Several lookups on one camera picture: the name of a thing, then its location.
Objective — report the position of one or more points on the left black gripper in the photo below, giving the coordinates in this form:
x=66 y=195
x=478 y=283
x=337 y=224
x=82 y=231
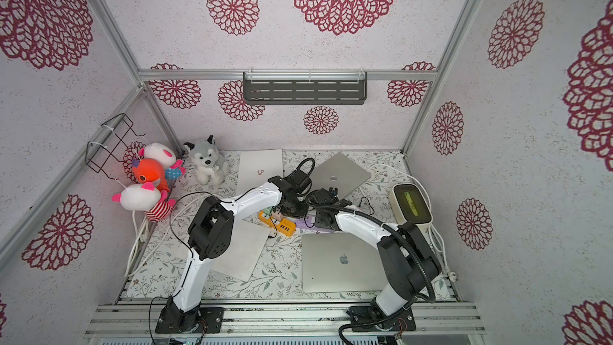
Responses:
x=304 y=213

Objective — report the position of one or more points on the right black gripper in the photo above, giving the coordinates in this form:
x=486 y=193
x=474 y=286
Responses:
x=325 y=218

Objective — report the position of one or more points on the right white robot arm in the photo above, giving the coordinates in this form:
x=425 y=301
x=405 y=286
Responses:
x=408 y=261

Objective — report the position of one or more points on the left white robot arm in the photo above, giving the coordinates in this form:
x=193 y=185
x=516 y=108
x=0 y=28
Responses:
x=210 y=233

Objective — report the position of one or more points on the silver laptop back right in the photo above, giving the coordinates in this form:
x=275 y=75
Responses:
x=339 y=172

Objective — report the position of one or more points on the silver laptop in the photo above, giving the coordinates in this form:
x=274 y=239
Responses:
x=339 y=172
x=340 y=262

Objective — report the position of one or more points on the white laptop back left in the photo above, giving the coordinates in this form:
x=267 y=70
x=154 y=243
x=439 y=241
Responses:
x=256 y=167

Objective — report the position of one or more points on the white laptop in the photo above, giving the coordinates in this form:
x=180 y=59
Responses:
x=247 y=243
x=256 y=167

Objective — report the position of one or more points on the silver laptop front right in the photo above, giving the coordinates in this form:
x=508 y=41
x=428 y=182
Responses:
x=340 y=262

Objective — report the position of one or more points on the white laptop front left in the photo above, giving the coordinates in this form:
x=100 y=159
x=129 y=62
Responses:
x=247 y=243

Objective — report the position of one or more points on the purple power strip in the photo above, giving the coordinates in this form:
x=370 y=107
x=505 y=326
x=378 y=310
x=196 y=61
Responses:
x=304 y=225

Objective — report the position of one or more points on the orange power strip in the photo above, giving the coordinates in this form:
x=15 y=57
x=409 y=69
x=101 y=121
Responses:
x=277 y=222

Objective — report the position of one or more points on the floral table mat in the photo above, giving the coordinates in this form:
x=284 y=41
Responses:
x=278 y=272

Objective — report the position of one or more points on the cream box green display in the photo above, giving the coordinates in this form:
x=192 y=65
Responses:
x=409 y=205

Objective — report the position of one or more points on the grey husky plush toy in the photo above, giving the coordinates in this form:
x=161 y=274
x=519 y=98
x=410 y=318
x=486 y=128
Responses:
x=210 y=164

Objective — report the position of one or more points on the white pink plush striped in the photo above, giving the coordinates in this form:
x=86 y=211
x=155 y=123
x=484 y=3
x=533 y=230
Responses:
x=146 y=198

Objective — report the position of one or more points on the white pink plush top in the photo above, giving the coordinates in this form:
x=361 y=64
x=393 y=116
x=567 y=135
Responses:
x=162 y=154

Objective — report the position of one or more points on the orange fox plush toy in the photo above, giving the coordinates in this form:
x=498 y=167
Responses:
x=150 y=170

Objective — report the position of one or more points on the grey metal wall shelf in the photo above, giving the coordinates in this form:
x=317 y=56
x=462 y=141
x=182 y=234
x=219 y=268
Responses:
x=308 y=89

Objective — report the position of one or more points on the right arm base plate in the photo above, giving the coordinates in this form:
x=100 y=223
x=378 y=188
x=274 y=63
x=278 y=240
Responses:
x=370 y=319

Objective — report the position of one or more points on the aluminium front rail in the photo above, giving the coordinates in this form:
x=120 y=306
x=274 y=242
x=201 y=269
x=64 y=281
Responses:
x=251 y=318

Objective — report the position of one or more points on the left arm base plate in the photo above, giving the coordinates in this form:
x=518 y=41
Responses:
x=207 y=320

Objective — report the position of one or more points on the black wire basket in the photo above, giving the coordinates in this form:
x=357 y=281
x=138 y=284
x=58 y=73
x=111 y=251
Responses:
x=120 y=144

